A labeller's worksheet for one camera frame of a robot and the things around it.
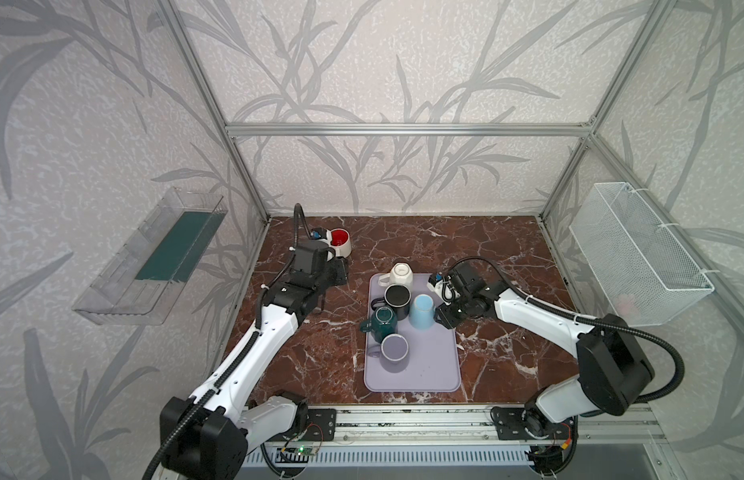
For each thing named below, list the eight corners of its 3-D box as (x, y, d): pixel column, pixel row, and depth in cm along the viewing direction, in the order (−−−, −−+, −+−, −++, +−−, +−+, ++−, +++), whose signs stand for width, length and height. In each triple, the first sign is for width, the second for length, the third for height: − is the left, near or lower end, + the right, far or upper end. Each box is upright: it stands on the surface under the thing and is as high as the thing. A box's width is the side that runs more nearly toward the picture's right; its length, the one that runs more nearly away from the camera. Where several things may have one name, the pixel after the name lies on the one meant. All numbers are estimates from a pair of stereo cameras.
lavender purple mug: (371, 357, 86) (370, 346, 79) (385, 336, 90) (385, 325, 83) (397, 374, 83) (397, 365, 76) (410, 352, 87) (412, 341, 80)
